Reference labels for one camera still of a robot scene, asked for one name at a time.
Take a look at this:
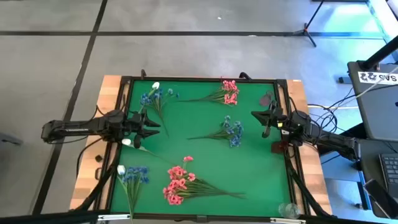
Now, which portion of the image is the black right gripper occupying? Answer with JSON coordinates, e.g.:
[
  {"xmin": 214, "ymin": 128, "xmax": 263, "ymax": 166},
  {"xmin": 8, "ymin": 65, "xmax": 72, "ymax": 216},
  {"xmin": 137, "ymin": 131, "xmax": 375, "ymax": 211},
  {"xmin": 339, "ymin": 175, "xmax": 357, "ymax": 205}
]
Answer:
[{"xmin": 251, "ymin": 101, "xmax": 290, "ymax": 139}]

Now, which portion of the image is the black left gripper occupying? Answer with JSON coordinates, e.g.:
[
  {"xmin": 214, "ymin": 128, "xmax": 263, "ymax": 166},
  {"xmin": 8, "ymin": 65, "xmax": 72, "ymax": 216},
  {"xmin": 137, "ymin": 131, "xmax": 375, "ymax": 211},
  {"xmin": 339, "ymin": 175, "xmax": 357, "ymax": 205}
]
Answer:
[{"xmin": 124, "ymin": 108, "xmax": 162, "ymax": 140}]

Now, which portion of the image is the red-brown vase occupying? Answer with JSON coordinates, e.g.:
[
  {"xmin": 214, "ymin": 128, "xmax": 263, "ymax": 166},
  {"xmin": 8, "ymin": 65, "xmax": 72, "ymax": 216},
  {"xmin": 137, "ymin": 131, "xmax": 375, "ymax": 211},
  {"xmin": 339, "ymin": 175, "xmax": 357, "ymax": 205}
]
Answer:
[{"xmin": 271, "ymin": 140, "xmax": 289, "ymax": 154}]

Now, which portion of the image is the blue flower bunch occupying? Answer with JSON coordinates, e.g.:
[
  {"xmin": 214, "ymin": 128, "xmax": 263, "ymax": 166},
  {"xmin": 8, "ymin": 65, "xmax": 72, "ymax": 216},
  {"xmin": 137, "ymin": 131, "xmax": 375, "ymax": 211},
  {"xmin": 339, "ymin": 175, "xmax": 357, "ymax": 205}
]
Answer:
[
  {"xmin": 187, "ymin": 114, "xmax": 245, "ymax": 148},
  {"xmin": 138, "ymin": 88, "xmax": 180, "ymax": 138},
  {"xmin": 121, "ymin": 166, "xmax": 150, "ymax": 215}
]

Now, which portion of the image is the small pink flower bunch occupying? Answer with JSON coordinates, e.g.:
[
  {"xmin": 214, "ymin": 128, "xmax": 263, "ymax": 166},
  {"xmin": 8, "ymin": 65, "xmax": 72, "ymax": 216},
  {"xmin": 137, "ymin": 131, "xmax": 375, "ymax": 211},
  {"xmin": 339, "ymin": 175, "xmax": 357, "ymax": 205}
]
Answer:
[{"xmin": 179, "ymin": 79, "xmax": 240, "ymax": 106}]

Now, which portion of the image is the large pink flower bunch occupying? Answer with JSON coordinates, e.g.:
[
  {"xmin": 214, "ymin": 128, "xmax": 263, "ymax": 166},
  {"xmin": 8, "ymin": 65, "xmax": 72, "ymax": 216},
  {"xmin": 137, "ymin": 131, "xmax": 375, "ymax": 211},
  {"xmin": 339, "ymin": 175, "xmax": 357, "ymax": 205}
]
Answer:
[{"xmin": 162, "ymin": 155, "xmax": 246, "ymax": 206}]

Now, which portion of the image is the dark purple glass vase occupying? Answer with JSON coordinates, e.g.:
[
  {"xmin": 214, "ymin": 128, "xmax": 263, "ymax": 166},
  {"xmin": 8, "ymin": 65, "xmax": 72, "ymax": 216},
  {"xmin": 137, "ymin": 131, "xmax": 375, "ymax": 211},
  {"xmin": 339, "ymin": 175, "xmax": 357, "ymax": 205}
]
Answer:
[{"xmin": 259, "ymin": 90, "xmax": 275, "ymax": 107}]

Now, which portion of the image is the clear glass vase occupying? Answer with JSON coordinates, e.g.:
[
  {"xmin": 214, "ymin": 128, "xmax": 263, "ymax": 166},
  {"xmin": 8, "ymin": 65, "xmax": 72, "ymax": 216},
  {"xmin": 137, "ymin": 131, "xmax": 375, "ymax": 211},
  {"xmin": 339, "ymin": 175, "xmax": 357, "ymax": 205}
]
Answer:
[{"xmin": 278, "ymin": 202, "xmax": 302, "ymax": 220}]

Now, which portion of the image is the green table mat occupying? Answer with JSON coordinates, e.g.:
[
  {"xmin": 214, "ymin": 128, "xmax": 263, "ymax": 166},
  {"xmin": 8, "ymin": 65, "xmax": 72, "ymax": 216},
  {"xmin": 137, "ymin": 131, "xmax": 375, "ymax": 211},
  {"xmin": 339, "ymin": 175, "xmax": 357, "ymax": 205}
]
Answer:
[{"xmin": 110, "ymin": 80, "xmax": 292, "ymax": 215}]

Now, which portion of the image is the black tripod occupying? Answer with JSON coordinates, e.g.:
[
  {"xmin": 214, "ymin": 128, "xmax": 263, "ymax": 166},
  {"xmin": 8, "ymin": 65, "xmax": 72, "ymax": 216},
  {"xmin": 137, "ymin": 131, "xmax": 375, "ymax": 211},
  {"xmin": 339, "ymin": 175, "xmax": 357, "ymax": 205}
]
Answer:
[{"xmin": 292, "ymin": 0, "xmax": 326, "ymax": 48}]

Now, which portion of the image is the grey laptop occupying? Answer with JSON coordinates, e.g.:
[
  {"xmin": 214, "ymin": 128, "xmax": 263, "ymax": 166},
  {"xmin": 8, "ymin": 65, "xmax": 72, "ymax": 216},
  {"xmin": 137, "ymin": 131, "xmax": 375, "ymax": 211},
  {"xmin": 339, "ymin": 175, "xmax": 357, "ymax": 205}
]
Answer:
[{"xmin": 347, "ymin": 60, "xmax": 398, "ymax": 142}]

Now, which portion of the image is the black phone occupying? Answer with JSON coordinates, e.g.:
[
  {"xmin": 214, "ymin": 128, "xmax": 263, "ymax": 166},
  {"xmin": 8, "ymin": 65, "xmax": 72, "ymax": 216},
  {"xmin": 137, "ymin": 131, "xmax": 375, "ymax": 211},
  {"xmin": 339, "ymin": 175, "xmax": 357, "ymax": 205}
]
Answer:
[{"xmin": 363, "ymin": 178, "xmax": 398, "ymax": 218}]

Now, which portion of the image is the black laptop keyboard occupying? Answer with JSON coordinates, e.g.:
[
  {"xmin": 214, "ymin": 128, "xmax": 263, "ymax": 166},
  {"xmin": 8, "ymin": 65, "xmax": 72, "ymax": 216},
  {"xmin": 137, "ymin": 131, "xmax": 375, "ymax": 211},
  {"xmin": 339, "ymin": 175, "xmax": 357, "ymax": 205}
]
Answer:
[{"xmin": 378, "ymin": 152, "xmax": 398, "ymax": 200}]

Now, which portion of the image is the black slanted pole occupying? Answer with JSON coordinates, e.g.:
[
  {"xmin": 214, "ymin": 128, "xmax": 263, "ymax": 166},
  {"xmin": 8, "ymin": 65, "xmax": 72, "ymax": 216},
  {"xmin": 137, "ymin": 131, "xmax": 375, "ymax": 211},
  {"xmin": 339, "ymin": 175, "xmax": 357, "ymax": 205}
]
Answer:
[{"xmin": 360, "ymin": 35, "xmax": 398, "ymax": 71}]

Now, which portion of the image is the grey floor object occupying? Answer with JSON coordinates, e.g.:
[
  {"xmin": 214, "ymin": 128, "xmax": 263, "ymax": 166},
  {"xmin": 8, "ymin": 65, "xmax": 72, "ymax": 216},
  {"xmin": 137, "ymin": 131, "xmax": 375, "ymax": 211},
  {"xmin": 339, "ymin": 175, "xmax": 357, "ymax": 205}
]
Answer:
[{"xmin": 0, "ymin": 132, "xmax": 24, "ymax": 147}]

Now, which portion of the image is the black floor cable bundle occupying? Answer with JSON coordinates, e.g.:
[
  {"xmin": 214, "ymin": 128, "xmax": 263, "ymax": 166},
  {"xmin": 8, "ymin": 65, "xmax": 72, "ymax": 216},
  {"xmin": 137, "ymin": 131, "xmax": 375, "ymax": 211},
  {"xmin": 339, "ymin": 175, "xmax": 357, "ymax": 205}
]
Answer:
[{"xmin": 306, "ymin": 86, "xmax": 358, "ymax": 134}]

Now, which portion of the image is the white floor cable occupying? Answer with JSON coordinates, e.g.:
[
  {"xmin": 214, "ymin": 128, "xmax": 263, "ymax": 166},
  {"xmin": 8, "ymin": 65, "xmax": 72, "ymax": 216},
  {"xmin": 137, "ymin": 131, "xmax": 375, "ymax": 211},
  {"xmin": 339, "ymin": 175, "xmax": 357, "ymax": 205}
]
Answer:
[{"xmin": 307, "ymin": 105, "xmax": 360, "ymax": 111}]

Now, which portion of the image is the black table frame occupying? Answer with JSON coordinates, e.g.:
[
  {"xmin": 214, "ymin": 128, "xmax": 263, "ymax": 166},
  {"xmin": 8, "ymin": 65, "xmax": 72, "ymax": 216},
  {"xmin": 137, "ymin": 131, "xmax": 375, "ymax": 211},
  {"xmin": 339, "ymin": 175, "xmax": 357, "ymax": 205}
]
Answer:
[{"xmin": 73, "ymin": 75, "xmax": 333, "ymax": 223}]

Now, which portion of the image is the black table cable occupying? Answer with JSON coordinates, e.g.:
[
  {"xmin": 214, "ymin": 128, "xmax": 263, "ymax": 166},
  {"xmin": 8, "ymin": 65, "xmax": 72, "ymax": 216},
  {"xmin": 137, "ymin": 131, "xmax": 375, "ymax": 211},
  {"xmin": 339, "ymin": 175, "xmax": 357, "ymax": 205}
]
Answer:
[{"xmin": 76, "ymin": 136, "xmax": 105, "ymax": 180}]

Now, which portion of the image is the silver frame bracket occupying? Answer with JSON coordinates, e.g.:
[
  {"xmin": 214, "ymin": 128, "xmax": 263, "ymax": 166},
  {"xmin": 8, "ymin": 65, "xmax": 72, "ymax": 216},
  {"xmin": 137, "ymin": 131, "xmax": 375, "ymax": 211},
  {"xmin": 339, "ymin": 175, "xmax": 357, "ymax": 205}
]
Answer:
[
  {"xmin": 98, "ymin": 213, "xmax": 130, "ymax": 222},
  {"xmin": 269, "ymin": 217, "xmax": 307, "ymax": 224}
]

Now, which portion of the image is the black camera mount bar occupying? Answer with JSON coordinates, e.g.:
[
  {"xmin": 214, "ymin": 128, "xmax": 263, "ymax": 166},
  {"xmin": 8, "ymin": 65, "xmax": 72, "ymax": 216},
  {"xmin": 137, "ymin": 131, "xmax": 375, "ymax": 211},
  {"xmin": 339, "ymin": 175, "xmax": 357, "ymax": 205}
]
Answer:
[{"xmin": 0, "ymin": 210, "xmax": 109, "ymax": 224}]

